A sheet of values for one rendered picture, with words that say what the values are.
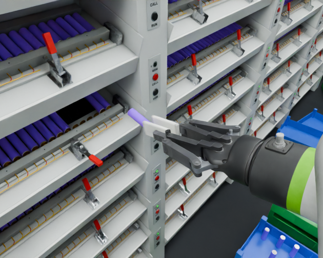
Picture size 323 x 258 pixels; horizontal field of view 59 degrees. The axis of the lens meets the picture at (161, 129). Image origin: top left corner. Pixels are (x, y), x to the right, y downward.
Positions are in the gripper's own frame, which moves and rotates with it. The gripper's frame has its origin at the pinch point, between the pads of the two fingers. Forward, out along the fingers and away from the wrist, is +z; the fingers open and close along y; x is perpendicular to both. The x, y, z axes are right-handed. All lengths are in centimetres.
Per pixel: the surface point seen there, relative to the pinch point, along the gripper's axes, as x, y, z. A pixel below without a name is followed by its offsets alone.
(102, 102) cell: 1.0, -3.2, 23.7
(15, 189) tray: 6.4, 24.5, 18.6
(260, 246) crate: 69, -34, -6
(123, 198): 39.9, -4.2, 29.4
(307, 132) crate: 89, -146, 14
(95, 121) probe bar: 2.7, 2.4, 20.0
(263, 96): 43, -100, 25
